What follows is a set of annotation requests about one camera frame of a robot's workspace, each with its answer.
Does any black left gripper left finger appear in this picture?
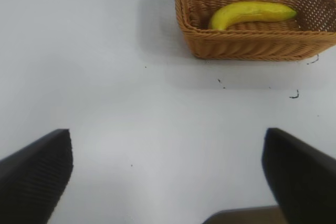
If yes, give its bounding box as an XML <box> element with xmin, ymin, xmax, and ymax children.
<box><xmin>0</xmin><ymin>128</ymin><xmax>74</xmax><ymax>224</ymax></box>

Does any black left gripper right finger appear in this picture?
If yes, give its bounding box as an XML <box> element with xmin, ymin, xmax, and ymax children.
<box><xmin>260</xmin><ymin>127</ymin><xmax>336</xmax><ymax>224</ymax></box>

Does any yellow banana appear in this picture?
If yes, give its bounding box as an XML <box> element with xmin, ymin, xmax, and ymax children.
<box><xmin>208</xmin><ymin>1</ymin><xmax>298</xmax><ymax>31</ymax></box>

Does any tan woven wicker basket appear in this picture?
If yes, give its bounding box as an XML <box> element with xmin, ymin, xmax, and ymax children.
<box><xmin>173</xmin><ymin>0</ymin><xmax>336</xmax><ymax>61</ymax></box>

